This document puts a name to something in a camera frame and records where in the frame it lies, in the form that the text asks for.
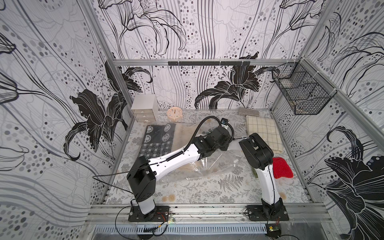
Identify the green knitted cloth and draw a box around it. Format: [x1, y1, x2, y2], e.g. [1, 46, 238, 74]
[252, 168, 259, 179]

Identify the peach round alarm clock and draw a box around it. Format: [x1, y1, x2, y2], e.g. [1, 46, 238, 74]
[167, 107, 183, 122]

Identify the white cable duct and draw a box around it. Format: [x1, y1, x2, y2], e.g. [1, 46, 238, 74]
[94, 224, 267, 235]

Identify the cream checked cloth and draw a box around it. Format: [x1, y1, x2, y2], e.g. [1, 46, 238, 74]
[246, 116, 284, 154]

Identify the grey flat sponge block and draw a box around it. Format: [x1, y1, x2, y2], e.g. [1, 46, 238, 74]
[238, 108, 260, 117]

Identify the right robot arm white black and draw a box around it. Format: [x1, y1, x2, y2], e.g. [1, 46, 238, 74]
[239, 133, 284, 215]

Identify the black white patterned scarf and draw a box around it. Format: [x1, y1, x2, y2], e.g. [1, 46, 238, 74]
[138, 123, 176, 159]

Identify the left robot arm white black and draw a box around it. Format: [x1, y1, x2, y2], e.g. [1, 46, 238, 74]
[127, 124, 235, 215]

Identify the black wire wall basket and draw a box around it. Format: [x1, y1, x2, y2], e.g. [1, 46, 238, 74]
[272, 62, 337, 115]

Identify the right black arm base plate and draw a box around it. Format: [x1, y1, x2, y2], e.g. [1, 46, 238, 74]
[244, 205, 290, 222]

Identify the clear plastic vacuum bag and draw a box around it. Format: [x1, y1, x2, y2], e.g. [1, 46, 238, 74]
[147, 119, 244, 183]

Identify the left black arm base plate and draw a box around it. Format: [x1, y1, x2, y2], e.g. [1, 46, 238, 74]
[128, 206, 170, 223]

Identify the beige fluffy scarf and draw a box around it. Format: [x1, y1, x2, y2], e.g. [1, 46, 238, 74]
[172, 123, 199, 151]

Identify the white mini drawer unit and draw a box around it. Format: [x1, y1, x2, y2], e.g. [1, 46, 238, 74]
[131, 94, 159, 123]

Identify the red knitted cloth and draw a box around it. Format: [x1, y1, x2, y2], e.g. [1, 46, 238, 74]
[273, 157, 294, 179]

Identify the black wall rail strip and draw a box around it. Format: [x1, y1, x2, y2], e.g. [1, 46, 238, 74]
[168, 61, 251, 66]

